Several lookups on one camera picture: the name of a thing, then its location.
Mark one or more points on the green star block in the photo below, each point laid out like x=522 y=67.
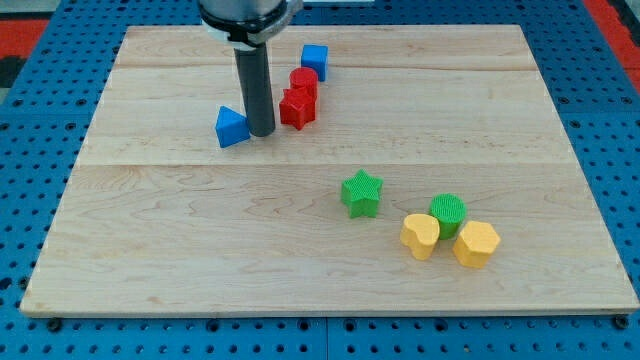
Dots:
x=361 y=194

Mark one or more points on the yellow heart block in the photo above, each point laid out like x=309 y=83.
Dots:
x=420 y=233

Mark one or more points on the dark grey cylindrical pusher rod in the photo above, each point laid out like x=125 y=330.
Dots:
x=254 y=77

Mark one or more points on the light wooden board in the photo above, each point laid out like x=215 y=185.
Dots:
x=157 y=220

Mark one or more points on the red star block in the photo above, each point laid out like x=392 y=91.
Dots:
x=297 y=108

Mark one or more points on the green cylinder block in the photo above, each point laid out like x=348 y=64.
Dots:
x=450 y=211

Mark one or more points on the yellow hexagon block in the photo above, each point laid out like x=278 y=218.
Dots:
x=475 y=244

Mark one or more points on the blue triangle block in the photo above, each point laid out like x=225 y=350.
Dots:
x=231 y=127

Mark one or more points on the red cylinder block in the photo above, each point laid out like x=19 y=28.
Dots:
x=305 y=78

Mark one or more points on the blue cube block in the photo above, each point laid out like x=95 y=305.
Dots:
x=315 y=56

